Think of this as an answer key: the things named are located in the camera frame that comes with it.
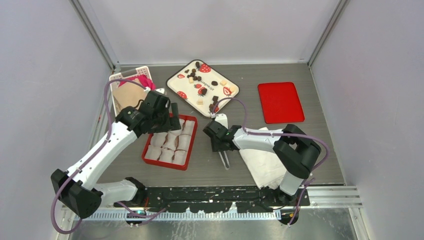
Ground white folded cloth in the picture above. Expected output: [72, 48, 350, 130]
[238, 127, 294, 190]

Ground white plastic basket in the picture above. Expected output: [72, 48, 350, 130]
[109, 66, 157, 116]

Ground red box lid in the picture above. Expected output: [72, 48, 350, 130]
[257, 82, 305, 124]

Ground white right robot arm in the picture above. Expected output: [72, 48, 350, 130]
[203, 119, 322, 206]

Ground red chocolate box tray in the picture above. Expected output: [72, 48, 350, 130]
[141, 114, 198, 171]

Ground metal tongs with grey handle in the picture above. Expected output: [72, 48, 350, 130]
[218, 151, 230, 170]

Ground tan paper bag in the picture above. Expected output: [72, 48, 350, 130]
[112, 82, 147, 114]

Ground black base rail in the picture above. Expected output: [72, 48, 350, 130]
[124, 186, 310, 214]

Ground pink tissue paper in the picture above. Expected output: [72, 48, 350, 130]
[132, 74, 157, 90]

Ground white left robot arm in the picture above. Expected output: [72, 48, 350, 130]
[51, 90, 181, 219]

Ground strawberry print tray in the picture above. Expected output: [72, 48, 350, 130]
[166, 59, 240, 118]

